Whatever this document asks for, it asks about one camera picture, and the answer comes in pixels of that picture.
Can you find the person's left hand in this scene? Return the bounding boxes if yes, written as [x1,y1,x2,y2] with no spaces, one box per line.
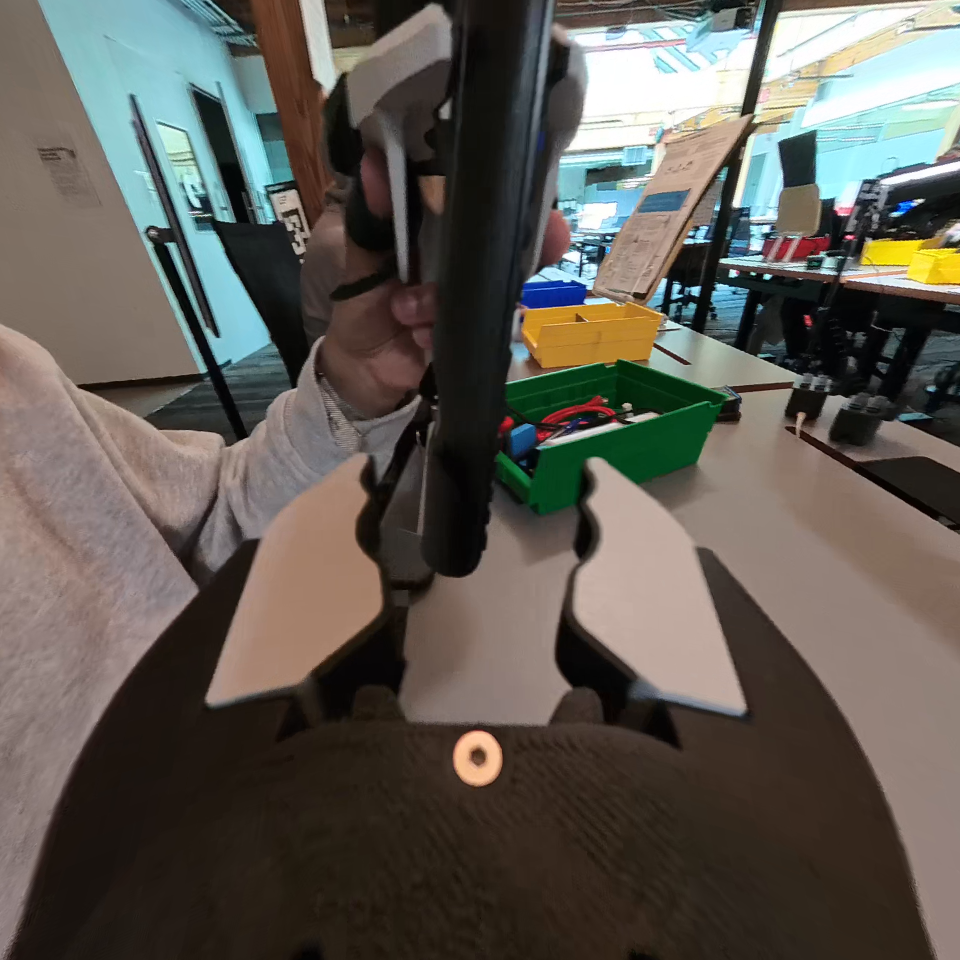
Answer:
[315,146,575,421]

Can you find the small beige board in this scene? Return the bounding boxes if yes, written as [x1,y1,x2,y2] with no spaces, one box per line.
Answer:
[774,183,824,240]

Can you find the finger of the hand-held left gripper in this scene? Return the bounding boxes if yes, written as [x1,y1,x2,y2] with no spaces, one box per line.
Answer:
[345,3,455,290]
[528,26,590,275]

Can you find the black office chair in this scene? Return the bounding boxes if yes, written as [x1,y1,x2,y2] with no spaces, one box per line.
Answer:
[212,217,310,387]

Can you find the wooden pillar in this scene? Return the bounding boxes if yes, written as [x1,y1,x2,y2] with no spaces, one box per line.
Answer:
[251,0,335,226]

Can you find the person's left forearm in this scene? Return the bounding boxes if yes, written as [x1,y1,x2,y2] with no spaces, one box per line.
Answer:
[0,322,429,954]

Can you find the black steel column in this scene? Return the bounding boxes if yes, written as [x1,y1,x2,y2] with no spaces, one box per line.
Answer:
[690,0,787,335]

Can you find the red cable coil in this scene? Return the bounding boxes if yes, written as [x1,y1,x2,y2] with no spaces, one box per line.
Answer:
[538,396,610,430]

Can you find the dark framed glass door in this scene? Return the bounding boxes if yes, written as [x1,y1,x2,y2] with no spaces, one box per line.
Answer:
[131,96,222,339]

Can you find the small black panel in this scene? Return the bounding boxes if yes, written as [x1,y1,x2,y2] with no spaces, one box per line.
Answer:
[777,131,819,189]

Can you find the black remote control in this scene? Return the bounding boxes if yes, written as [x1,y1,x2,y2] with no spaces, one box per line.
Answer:
[418,0,575,580]

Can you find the green plastic bin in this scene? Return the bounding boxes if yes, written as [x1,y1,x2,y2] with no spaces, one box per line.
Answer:
[493,360,727,516]

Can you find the red plastic bin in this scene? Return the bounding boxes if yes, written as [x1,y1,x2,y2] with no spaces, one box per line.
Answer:
[761,236,832,262]

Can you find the yellow plastic bin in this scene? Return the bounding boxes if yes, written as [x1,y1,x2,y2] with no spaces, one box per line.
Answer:
[861,238,935,266]
[907,249,960,285]
[519,300,666,370]

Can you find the printed marker tag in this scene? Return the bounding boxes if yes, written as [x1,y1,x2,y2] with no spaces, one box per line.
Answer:
[266,180,312,262]

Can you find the black charger dock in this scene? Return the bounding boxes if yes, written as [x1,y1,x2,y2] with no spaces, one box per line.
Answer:
[827,392,899,447]
[783,371,835,421]

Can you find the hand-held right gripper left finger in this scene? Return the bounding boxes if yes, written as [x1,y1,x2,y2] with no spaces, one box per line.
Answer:
[204,453,410,725]

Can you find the black stanchion pole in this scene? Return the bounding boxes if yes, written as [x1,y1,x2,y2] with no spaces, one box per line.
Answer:
[144,225,250,444]

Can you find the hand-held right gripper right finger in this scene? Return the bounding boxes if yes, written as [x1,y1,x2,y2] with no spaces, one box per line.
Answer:
[555,456,750,717]

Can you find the office desk with black legs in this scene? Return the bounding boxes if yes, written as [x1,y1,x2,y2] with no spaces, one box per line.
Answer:
[716,255,960,406]

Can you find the small blue plastic bin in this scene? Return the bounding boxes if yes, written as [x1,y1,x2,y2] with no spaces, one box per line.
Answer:
[519,279,588,310]

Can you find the brown document board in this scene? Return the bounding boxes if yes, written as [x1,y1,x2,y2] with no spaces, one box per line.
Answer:
[592,116,755,303]

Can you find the paper wall notice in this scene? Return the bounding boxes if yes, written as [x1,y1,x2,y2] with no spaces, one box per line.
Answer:
[37,146,102,209]

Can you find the black desk mat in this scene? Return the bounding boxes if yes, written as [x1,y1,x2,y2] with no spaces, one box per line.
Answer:
[855,453,960,530]

